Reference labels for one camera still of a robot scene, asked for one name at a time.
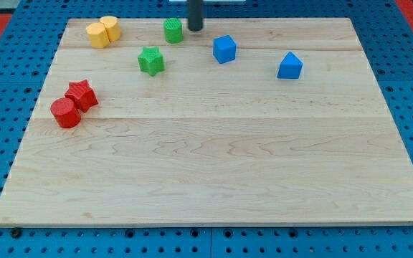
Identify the yellow hexagon block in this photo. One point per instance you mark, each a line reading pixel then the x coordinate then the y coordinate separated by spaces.
pixel 98 35

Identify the light wooden board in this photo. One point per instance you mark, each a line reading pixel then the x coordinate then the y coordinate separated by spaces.
pixel 209 144

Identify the blue cube block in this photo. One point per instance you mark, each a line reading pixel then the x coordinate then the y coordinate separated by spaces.
pixel 224 49

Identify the green star block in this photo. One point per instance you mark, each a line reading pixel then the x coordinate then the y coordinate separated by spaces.
pixel 151 61

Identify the blue triangular prism block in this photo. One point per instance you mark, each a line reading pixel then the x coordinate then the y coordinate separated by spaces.
pixel 290 67

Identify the green cylinder block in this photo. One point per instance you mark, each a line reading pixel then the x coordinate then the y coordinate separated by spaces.
pixel 173 30

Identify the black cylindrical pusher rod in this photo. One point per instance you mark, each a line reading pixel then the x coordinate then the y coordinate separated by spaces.
pixel 195 15

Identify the red star block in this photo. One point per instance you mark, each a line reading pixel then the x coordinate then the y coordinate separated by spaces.
pixel 82 95

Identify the yellow cylinder block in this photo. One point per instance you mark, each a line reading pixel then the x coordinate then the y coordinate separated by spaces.
pixel 112 27

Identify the red cylinder block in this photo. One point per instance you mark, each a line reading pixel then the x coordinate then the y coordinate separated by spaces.
pixel 65 112

